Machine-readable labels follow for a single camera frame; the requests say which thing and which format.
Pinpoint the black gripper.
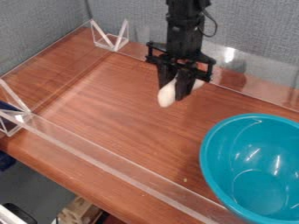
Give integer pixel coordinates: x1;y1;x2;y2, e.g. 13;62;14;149
145;0;216;101

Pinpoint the white toy mushroom red cap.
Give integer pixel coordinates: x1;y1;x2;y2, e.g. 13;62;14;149
157;75;204;108

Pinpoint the blue plastic bowl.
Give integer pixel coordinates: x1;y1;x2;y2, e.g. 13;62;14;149
198;113;299;224

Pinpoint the clear acrylic back barrier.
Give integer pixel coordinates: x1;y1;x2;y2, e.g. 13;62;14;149
116;27;299;113

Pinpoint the clear acrylic barrier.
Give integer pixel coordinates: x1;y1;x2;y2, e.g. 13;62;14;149
116;27;299;113
0;109;254;224

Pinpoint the clear acrylic front barrier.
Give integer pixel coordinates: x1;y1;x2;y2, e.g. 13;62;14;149
0;109;254;224

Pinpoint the dark blue object left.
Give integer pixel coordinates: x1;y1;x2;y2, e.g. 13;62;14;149
0;101;17;172

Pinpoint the wooden block under table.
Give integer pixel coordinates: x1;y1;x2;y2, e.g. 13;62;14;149
58;197;102;224

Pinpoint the black white object below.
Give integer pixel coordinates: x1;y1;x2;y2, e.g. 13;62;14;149
0;203;37;224

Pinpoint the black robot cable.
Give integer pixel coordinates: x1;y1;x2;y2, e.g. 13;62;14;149
198;5;220;39

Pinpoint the clear acrylic corner bracket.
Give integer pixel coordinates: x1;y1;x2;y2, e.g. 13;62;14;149
89;19;129;52

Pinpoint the clear acrylic left bracket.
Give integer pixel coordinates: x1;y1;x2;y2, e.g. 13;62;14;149
0;79;32;137

